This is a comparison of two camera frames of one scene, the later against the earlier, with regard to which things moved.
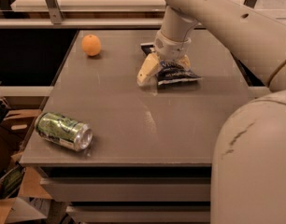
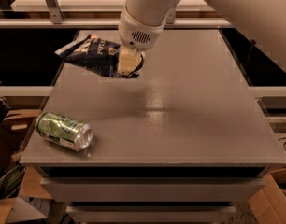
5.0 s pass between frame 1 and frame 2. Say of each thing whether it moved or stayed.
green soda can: stayed
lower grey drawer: stayed
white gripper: moved
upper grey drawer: stayed
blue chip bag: moved
